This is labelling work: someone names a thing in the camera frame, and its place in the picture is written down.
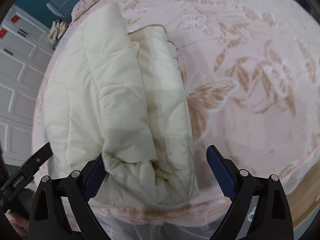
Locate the cream quilted jacket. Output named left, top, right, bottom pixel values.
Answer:
left=43, top=3, right=197, bottom=209

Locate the person's left hand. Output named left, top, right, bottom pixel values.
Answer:
left=6, top=189, right=35, bottom=239

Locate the white panelled wardrobe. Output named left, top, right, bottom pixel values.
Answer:
left=1, top=5, right=54, bottom=166

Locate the cream tassel bundle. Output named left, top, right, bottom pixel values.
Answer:
left=48, top=20, right=69, bottom=43

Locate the pink floral bedspread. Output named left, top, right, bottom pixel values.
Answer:
left=31, top=0, right=320, bottom=240

